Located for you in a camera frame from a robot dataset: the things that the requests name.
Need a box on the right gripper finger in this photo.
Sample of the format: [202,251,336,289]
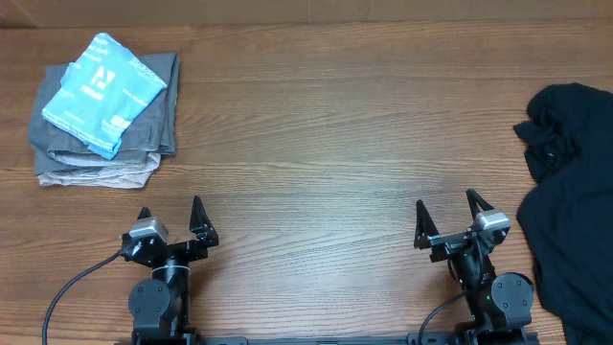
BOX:
[415,199,440,240]
[465,189,494,219]

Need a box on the beige folded garment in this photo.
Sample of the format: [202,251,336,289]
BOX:
[37,152,161,189]

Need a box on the grey folded garment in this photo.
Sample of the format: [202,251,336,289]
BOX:
[27,53,179,175]

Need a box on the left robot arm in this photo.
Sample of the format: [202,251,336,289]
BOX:
[120,195,219,344]

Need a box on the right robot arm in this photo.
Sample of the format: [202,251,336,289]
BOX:
[414,189,539,344]

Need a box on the light blue folded garment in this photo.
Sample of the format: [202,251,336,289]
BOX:
[41,33,168,160]

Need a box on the black clothes pile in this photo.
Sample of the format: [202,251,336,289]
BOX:
[513,83,612,344]

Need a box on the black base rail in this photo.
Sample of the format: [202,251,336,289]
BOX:
[114,333,541,345]

